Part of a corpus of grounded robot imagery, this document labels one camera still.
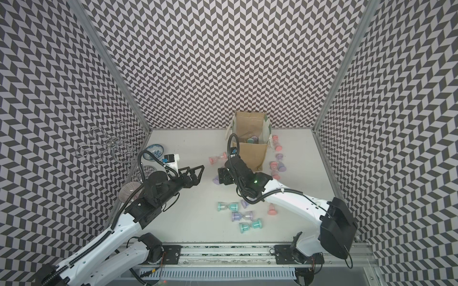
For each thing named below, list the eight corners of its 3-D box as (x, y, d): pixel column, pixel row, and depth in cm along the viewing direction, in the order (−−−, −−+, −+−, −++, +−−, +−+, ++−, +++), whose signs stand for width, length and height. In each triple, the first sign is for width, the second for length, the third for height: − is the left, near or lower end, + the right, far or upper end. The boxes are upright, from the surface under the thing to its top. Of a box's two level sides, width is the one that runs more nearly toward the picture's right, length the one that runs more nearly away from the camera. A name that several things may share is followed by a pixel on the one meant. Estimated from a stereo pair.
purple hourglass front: (231, 221, 83) (231, 219, 81) (231, 213, 86) (231, 211, 83) (252, 221, 83) (252, 219, 81) (251, 213, 86) (252, 211, 83)
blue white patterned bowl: (144, 158, 107) (140, 152, 103) (157, 147, 112) (154, 141, 108) (152, 163, 105) (148, 158, 100) (165, 152, 110) (162, 146, 106)
